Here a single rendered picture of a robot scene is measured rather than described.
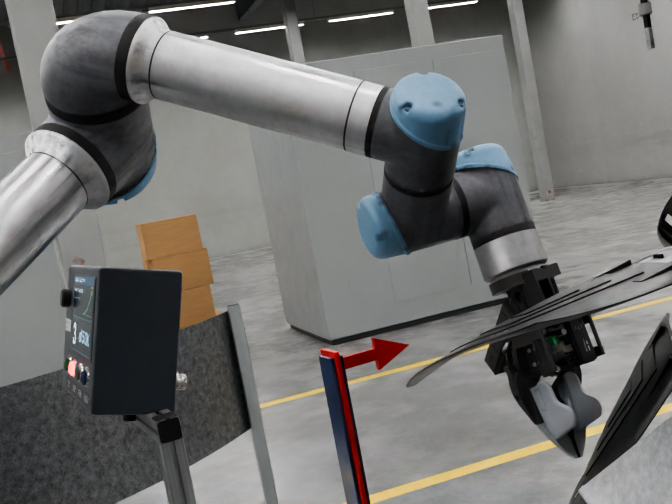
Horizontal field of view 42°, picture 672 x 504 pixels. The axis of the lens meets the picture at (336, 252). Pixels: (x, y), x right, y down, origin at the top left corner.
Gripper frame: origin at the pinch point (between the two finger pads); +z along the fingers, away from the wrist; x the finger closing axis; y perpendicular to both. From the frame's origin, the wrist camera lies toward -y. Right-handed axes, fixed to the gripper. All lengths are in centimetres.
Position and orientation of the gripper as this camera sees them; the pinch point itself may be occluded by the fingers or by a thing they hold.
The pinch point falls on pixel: (570, 447)
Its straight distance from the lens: 103.4
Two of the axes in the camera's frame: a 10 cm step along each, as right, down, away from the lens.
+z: 3.1, 9.3, -1.9
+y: 3.5, -2.9, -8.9
